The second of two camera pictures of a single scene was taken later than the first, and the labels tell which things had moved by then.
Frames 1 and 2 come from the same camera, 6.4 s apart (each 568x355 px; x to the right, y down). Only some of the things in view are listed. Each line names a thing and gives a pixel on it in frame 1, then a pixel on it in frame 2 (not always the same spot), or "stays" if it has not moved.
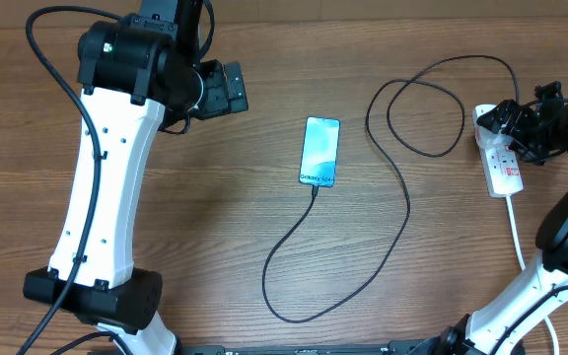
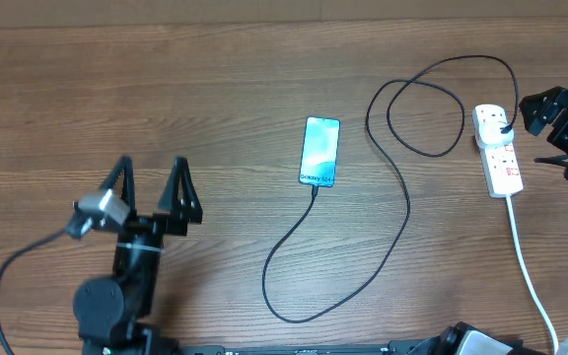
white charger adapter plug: x=488 y=139 stays
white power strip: x=515 y=232 stays
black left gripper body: x=216 y=100 to x=154 y=229
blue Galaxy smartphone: x=319 y=151 stays
